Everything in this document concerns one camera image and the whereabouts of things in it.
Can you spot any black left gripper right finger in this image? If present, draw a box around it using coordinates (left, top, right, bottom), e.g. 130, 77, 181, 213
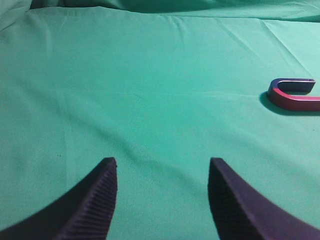
207, 157, 320, 240

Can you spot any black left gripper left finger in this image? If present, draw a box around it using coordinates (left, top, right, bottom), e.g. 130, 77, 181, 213
0, 157, 118, 240

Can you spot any green cloth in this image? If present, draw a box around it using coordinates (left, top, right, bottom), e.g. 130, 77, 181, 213
0, 0, 320, 240

